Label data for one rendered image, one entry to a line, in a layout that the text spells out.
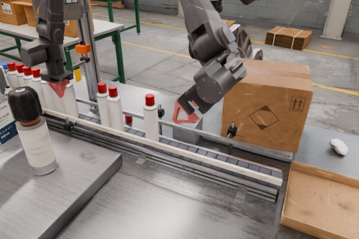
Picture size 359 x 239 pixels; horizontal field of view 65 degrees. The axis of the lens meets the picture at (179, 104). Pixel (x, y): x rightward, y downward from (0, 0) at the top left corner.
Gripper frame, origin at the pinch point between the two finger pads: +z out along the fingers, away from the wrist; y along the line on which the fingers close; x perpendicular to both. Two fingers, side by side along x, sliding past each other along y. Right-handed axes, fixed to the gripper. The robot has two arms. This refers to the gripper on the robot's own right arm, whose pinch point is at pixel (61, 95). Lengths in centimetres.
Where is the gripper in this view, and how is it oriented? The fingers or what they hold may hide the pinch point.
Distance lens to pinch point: 114.1
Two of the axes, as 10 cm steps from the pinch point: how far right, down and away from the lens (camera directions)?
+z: -0.3, 8.7, 4.9
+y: 9.0, 2.3, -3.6
